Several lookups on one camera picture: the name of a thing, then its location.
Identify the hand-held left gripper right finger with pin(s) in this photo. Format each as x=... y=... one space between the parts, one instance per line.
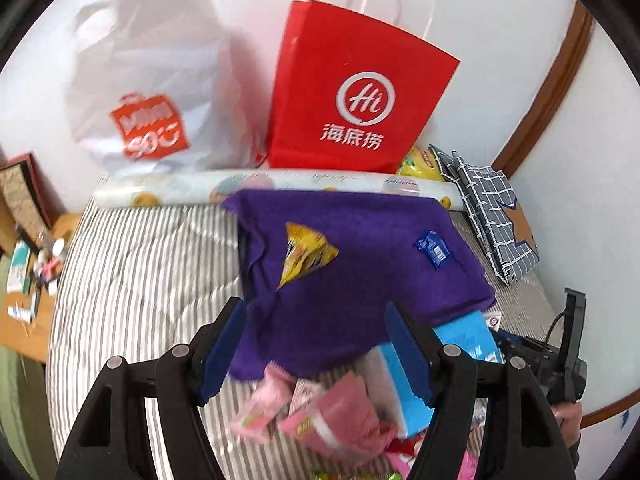
x=407 y=355

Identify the red snack packet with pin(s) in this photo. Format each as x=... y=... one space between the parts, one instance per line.
x=400 y=452

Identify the large pink snack packet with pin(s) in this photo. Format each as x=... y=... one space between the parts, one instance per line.
x=345 y=410

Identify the small pink candy packet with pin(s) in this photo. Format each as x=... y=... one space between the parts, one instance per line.
x=260 y=400

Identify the grey striped bedding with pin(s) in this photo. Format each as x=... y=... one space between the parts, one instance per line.
x=140 y=270

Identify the dark picture frame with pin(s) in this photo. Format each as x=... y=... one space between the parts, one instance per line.
x=25 y=195

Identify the white tube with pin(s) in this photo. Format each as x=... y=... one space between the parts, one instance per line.
x=21 y=314

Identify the blue tissue box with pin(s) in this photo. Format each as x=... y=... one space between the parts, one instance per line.
x=465 y=337

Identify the yellow snack packet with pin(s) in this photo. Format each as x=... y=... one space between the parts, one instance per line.
x=305 y=255

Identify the purple towel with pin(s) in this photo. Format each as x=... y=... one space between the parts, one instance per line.
x=375 y=270

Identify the red paper bag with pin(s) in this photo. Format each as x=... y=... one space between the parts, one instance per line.
x=320 y=60

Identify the navy checked cloth bag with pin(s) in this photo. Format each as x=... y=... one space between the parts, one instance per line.
x=490 y=210

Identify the patterned paper roll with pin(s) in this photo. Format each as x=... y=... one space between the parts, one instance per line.
x=175 y=187

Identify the person's right hand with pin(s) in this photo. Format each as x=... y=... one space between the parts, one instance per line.
x=569 y=417

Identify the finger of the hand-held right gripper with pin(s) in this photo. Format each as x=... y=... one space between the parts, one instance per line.
x=520 y=346

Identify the brown wooden door frame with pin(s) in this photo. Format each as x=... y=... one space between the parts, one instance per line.
x=550 y=90

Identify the small white pink packet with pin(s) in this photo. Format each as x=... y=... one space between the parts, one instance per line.
x=305 y=392

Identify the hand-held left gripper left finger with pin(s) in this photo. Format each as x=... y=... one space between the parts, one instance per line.
x=225 y=355

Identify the wooden side table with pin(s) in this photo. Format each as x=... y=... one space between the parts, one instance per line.
x=30 y=332

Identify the white plastic shopping bag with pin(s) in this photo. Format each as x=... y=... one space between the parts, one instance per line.
x=150 y=50

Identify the small blue packet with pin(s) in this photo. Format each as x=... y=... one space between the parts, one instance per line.
x=432 y=249

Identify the teal white box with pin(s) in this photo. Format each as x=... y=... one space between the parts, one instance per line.
x=20 y=265

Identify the yellow green snack bag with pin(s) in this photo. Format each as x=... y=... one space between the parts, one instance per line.
x=420 y=165

